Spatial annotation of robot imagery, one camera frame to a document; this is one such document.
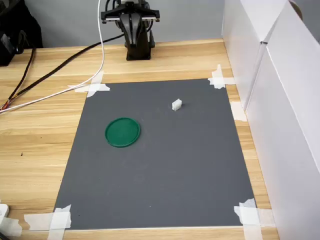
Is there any white partition board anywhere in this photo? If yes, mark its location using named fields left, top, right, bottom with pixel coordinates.
left=245, top=0, right=320, bottom=240
left=221, top=0, right=296, bottom=112

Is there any black equipment case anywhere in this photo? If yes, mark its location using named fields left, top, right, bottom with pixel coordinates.
left=0, top=0, right=44, bottom=67

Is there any small white plastic terminal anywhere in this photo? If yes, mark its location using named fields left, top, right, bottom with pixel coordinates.
left=171, top=98, right=183, bottom=111

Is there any round green lid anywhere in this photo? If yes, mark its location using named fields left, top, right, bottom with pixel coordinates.
left=104, top=116, right=142, bottom=149

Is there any thick black braided cable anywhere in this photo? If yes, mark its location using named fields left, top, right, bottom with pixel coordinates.
left=0, top=33, right=126, bottom=111

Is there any thin dark cable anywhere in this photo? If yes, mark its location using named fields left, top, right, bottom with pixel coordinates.
left=6, top=47, right=37, bottom=102

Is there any white tape piece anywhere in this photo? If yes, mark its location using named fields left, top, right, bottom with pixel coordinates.
left=67, top=70, right=111, bottom=98
left=0, top=216, right=23, bottom=238
left=207, top=64, right=236, bottom=90
left=229, top=100, right=248, bottom=123
left=233, top=198, right=274, bottom=240
left=23, top=204, right=73, bottom=240

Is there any dark grey mat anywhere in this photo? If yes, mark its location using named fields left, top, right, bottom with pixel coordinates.
left=53, top=78, right=258, bottom=230

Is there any white cable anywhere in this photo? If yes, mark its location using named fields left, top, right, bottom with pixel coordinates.
left=0, top=0, right=106, bottom=115

